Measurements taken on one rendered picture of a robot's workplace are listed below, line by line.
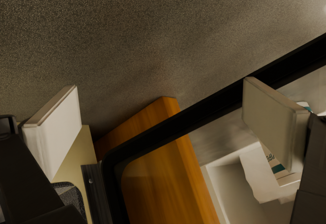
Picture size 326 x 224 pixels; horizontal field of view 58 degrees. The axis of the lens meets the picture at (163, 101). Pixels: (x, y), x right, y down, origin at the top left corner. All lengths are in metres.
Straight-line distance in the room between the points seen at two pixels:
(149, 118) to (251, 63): 0.15
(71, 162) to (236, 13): 0.24
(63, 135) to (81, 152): 0.21
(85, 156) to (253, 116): 0.24
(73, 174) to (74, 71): 0.13
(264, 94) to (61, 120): 0.11
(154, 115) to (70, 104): 0.21
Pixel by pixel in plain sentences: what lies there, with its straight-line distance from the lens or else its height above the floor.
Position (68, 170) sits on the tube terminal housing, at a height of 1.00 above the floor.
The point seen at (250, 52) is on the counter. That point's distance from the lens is 0.36.
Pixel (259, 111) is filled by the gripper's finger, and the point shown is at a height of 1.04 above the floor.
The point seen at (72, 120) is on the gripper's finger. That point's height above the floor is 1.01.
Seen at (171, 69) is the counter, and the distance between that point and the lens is 0.32.
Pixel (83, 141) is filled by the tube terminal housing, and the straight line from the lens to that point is 0.38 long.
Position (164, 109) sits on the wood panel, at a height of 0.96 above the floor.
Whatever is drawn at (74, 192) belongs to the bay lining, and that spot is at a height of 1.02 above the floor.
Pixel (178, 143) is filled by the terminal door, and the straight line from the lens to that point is 0.29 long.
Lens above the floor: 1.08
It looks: 22 degrees down
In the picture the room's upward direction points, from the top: 161 degrees clockwise
